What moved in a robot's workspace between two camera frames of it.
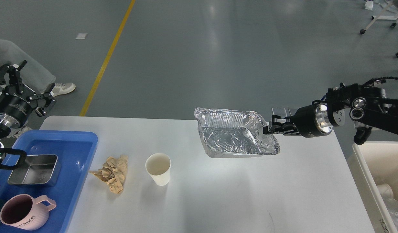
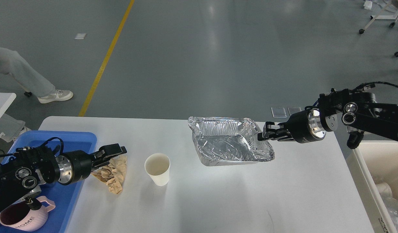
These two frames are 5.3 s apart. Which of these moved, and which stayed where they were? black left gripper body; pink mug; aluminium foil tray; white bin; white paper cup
Moved: black left gripper body; aluminium foil tray
Stayed: white bin; pink mug; white paper cup
